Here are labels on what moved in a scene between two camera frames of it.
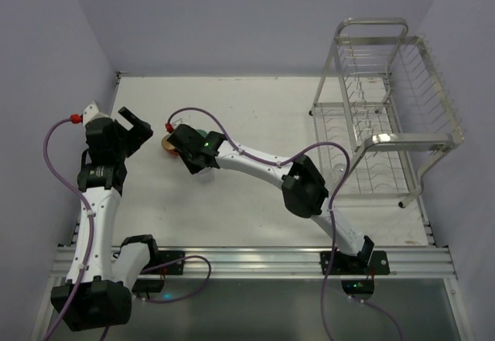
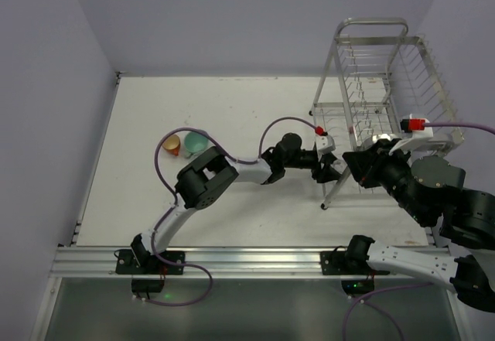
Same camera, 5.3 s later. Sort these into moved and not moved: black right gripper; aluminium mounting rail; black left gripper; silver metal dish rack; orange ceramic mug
Moved: black left gripper; black right gripper
Not moved: orange ceramic mug; aluminium mounting rail; silver metal dish rack
